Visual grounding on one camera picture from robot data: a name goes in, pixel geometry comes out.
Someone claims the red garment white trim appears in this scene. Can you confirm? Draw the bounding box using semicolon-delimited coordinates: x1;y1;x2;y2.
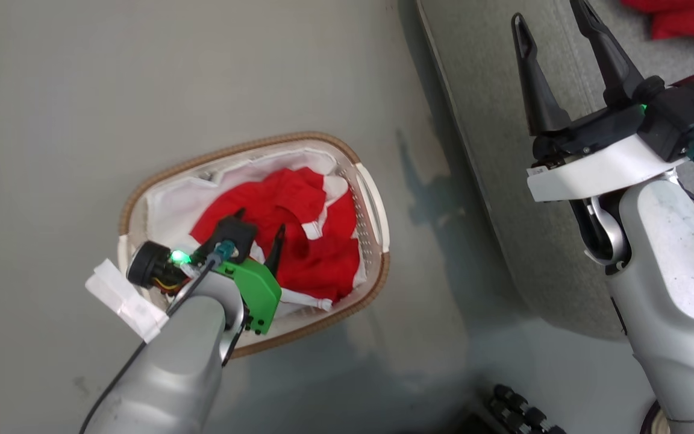
189;166;367;304

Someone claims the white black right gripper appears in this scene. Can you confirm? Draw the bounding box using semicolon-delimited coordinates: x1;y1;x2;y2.
511;0;687;203

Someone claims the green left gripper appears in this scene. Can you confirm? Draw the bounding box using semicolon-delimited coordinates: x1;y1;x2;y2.
212;208;287;336

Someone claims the white paper tape label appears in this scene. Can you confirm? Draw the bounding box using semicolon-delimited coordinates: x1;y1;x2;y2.
85;259;170;344

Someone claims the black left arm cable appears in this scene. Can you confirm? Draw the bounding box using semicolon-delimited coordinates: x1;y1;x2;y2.
80;258;216;434

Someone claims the white laundry basket brown rim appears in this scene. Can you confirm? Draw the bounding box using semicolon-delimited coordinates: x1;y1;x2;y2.
117;131;391;360

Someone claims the white cloth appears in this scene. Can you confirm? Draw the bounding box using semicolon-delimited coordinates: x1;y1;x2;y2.
144;149;357;318

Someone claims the red clothing white stripe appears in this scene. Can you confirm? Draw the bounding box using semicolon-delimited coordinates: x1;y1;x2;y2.
620;0;694;52

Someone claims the grey fabric sofa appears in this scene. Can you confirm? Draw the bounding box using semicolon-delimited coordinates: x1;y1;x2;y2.
414;0;694;341

